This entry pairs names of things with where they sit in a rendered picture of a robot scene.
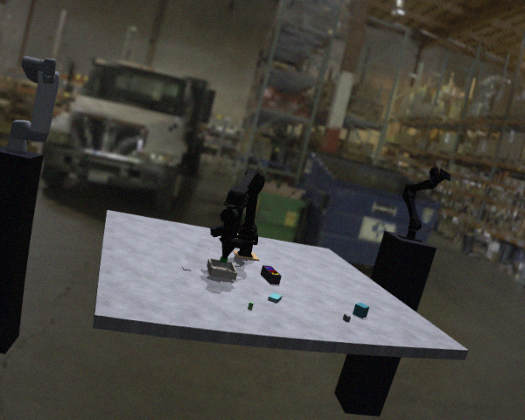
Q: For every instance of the beige open tray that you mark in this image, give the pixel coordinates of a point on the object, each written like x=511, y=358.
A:
x=217, y=270

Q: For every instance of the small teal block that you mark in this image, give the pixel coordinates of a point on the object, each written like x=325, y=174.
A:
x=361, y=310

